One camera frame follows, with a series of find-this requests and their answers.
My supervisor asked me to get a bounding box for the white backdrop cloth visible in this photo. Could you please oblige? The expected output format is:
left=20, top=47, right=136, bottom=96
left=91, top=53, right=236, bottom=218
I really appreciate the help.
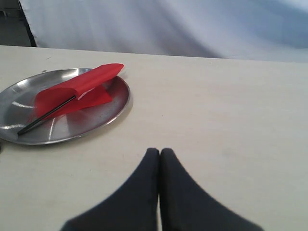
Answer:
left=21, top=0, right=308, bottom=62

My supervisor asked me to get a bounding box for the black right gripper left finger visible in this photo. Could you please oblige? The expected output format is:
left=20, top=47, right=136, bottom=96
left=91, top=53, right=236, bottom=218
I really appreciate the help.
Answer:
left=62, top=148, right=160, bottom=231

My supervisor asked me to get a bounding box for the black backdrop stand pole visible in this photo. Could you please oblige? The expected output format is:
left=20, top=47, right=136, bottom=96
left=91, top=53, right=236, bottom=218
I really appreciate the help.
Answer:
left=18, top=1, right=37, bottom=47

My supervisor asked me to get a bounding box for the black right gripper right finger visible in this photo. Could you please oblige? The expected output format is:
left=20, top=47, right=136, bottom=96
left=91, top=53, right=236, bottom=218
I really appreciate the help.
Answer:
left=159, top=148, right=262, bottom=231

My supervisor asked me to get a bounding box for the red cloth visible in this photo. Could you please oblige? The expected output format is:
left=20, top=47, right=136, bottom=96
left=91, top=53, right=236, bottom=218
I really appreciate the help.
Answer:
left=17, top=63, right=124, bottom=135

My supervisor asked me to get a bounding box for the round steel plate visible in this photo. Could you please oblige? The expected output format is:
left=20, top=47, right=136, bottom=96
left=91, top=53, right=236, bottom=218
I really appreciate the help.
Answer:
left=0, top=68, right=131, bottom=145

